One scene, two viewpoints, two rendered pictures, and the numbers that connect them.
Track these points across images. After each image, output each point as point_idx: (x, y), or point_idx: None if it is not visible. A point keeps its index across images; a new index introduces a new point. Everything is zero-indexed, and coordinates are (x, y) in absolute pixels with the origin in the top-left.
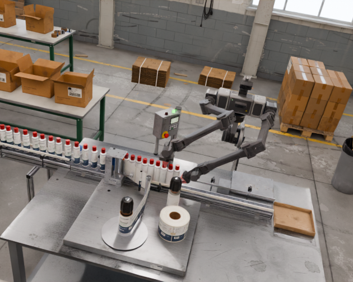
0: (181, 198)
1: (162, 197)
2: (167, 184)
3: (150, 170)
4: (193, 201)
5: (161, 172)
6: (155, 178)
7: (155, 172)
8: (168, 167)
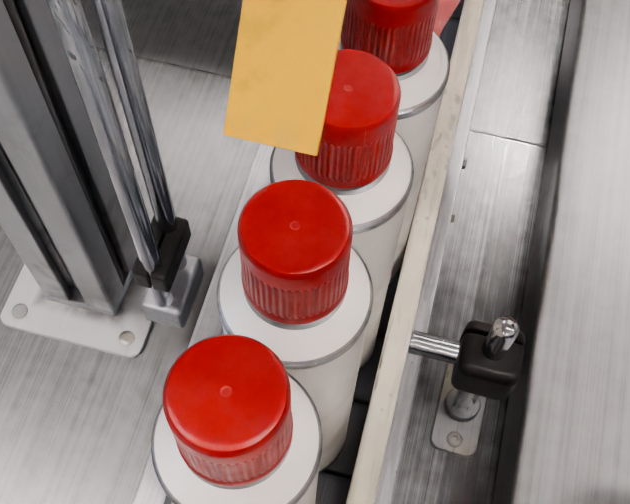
0: (591, 106)
1: None
2: (427, 232)
3: (317, 481)
4: (596, 3)
5: (380, 256)
6: (351, 405)
7: (354, 376)
8: (412, 48)
